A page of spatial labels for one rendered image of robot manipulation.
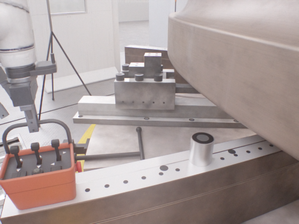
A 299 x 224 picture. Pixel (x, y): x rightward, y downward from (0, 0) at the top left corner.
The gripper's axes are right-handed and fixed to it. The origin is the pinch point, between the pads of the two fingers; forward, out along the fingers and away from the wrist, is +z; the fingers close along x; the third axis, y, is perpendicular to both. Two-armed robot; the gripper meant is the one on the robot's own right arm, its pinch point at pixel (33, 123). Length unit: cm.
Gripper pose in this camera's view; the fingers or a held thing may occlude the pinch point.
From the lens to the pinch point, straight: 72.1
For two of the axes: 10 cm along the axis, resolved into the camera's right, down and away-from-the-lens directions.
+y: -9.5, 1.4, -2.9
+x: 3.3, 4.1, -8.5
